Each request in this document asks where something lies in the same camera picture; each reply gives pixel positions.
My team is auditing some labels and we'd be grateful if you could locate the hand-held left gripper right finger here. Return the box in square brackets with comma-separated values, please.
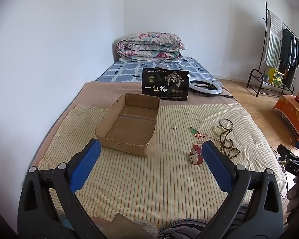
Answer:
[197, 140, 284, 239]

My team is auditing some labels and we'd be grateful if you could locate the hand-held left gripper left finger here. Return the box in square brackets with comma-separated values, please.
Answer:
[18, 138, 107, 239]

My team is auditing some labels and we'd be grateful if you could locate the red strap wristwatch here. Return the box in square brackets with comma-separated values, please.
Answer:
[189, 144, 204, 165]

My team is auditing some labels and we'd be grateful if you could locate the brown wooden bead necklace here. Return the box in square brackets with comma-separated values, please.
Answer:
[218, 129, 241, 159]

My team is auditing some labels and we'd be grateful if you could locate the cream bead bracelet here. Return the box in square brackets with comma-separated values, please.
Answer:
[212, 126, 227, 136]

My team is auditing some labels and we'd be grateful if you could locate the green pendant with red cord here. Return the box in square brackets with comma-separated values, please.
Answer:
[189, 127, 208, 140]

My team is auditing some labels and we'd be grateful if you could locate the black bangle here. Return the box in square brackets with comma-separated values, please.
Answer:
[219, 119, 234, 130]

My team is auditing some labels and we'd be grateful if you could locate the cardboard box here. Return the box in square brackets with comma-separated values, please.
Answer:
[95, 93, 161, 158]

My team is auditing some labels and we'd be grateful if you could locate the person's right hand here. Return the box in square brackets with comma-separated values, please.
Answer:
[286, 177, 299, 201]

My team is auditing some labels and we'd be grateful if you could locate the yellow striped cloth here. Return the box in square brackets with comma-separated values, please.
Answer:
[37, 103, 288, 231]

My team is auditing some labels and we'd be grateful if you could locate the brown flat object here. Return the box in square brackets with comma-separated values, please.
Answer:
[103, 213, 157, 239]

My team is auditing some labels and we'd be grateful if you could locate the dark striped clothing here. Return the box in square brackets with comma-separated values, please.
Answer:
[157, 204, 250, 239]

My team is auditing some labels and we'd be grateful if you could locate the yellow box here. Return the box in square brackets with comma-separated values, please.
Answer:
[268, 68, 284, 86]

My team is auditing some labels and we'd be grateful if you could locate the black metal clothes rack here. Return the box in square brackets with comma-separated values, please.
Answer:
[247, 0, 299, 97]

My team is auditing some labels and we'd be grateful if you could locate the dark blue hanging garment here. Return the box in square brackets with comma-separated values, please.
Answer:
[291, 33, 299, 68]

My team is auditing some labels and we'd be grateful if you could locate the dark green hanging garment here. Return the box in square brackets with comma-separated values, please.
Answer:
[279, 28, 294, 73]

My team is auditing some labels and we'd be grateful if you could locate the black snack bag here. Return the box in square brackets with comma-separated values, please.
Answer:
[142, 68, 190, 102]

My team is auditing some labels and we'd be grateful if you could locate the blue checkered bed sheet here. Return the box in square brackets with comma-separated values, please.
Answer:
[95, 56, 218, 82]

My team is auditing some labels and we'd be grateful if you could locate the striped hanging towel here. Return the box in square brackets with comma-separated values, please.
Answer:
[263, 11, 284, 68]

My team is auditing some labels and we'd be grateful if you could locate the folded floral quilt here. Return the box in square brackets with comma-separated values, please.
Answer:
[116, 32, 186, 62]

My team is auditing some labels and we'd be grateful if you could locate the black ring light cable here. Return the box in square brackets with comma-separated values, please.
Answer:
[221, 94, 240, 103]

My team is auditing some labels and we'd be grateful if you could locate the white ring light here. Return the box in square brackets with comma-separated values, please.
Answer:
[189, 79, 224, 95]

